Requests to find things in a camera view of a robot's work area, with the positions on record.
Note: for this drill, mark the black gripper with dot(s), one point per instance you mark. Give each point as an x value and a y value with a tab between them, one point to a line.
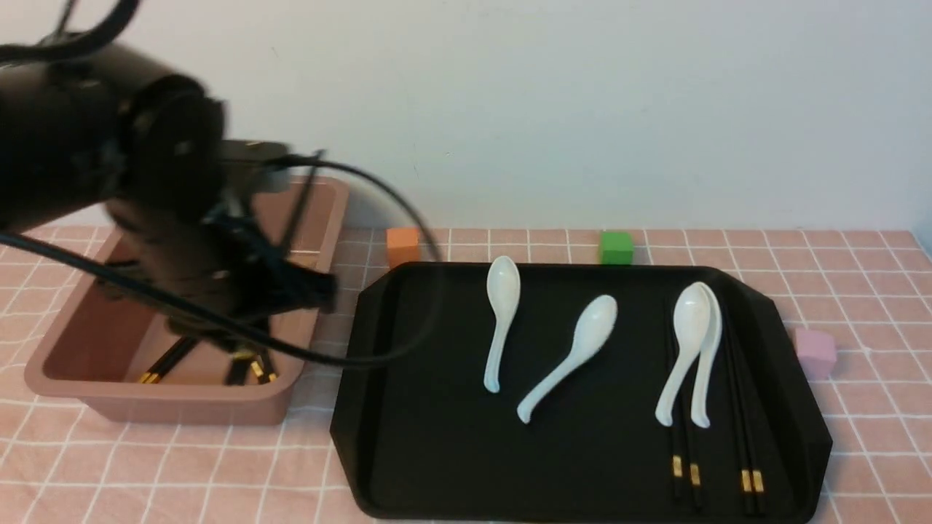
201	257

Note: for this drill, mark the white ceramic spoon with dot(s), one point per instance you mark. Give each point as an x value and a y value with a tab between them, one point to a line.
691	319
707	356
503	286
592	330

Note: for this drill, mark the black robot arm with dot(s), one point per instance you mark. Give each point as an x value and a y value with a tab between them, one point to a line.
119	129

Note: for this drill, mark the pink rectangular plastic bin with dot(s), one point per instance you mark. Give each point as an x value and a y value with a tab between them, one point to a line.
97	348

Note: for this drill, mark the orange foam cube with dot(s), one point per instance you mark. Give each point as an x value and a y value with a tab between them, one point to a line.
402	246

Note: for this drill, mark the black plastic tray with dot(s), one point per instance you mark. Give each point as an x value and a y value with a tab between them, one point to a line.
422	438

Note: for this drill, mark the white ceramic spoon tilted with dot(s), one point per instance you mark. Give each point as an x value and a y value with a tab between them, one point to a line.
592	330

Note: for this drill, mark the green foam cube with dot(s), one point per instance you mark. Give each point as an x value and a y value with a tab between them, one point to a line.
616	248

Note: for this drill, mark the black gold-banded chopstick on tray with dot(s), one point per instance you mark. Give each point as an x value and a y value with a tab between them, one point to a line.
742	454
675	436
693	469
757	485

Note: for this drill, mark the pink foam cube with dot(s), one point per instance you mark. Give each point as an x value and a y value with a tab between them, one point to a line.
816	351

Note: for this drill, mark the pink checkered tablecloth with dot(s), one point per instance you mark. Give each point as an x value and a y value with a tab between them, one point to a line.
63	463

